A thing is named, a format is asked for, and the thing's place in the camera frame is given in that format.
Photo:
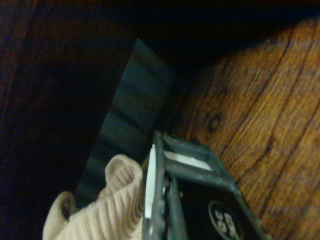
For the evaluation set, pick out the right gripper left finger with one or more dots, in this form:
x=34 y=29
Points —
x=152 y=200

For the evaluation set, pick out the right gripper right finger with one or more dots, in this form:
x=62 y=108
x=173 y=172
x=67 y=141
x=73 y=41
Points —
x=185 y=147

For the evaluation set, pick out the beige shoe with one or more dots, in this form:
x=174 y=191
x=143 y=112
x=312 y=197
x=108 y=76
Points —
x=107 y=215

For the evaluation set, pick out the brown shoe rack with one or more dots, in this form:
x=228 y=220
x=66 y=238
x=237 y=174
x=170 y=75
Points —
x=262 y=100

